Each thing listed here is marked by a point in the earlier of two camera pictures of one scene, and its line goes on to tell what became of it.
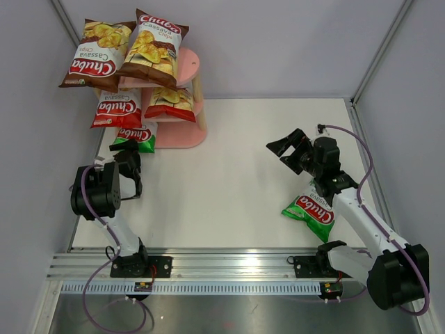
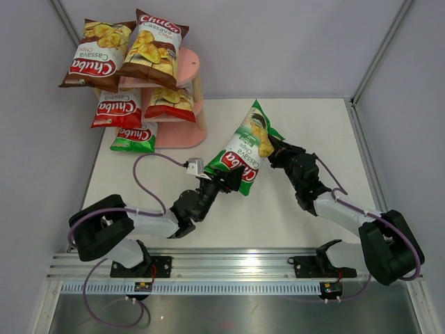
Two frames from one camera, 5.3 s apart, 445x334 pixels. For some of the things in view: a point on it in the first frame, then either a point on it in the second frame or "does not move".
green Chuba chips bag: (316, 210) to (247, 148)
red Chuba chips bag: (121, 108) does not move
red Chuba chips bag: (176, 102) does not move
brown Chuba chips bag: (155, 50) does not move
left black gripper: (131, 145) to (231, 179)
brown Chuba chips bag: (99, 56) does not move
